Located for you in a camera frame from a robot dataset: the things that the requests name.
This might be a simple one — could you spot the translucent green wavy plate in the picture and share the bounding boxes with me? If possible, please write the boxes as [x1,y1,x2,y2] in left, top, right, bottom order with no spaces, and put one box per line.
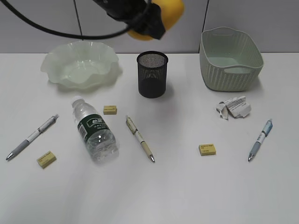
[40,41,122,90]

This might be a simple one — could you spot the yellow eraser near bottle cap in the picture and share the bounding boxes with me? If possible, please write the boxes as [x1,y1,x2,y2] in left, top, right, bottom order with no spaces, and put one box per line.
[103,105,117,115]

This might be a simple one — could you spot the pale green woven basket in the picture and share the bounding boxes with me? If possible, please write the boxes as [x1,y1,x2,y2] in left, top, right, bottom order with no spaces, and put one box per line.
[199,27,264,92]

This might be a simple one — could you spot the blue and white pen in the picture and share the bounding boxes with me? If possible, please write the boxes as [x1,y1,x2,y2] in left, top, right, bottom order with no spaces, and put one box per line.
[248,119,273,162]

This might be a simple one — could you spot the white waste paper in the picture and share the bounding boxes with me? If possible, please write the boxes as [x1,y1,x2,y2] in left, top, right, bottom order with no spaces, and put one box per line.
[216,96,251,120]

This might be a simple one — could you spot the black mesh pen holder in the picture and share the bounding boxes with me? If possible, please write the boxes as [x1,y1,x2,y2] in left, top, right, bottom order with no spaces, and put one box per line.
[136,51,169,98]

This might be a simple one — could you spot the grey and white pen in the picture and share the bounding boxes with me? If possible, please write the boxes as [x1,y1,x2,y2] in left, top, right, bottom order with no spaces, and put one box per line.
[6,114,59,161]

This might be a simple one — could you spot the yellow eraser front left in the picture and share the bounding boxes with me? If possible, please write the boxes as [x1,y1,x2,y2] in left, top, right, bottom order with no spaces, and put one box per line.
[37,151,57,169]

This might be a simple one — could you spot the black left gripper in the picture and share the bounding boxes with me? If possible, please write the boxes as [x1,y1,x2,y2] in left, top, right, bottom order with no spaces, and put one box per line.
[95,0,166,39]

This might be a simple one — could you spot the yellow mango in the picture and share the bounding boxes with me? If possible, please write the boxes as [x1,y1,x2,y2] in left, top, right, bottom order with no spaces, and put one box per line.
[128,0,185,41]

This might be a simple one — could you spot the yellow eraser right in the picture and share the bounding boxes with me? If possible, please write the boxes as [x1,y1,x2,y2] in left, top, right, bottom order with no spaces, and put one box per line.
[199,144,216,156]

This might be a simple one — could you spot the clear water bottle green label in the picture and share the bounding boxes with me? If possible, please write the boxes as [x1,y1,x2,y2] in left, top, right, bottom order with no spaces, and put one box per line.
[71,96,118,163]

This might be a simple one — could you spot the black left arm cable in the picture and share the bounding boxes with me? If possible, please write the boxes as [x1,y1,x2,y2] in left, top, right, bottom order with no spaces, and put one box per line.
[0,0,131,39]

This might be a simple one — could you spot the beige and white pen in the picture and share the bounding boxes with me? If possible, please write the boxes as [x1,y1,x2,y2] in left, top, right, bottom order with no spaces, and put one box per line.
[126,116,156,163]

